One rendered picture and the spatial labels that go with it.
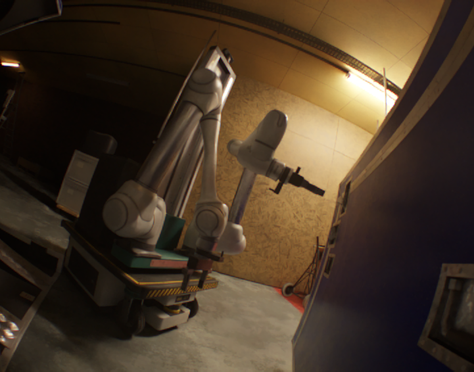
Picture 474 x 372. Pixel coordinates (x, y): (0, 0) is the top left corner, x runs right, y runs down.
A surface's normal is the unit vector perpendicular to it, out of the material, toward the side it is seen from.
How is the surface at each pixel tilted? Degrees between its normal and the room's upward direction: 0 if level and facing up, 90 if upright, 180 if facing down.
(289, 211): 90
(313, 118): 90
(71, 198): 90
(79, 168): 90
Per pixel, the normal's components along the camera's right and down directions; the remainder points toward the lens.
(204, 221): 0.02, -0.05
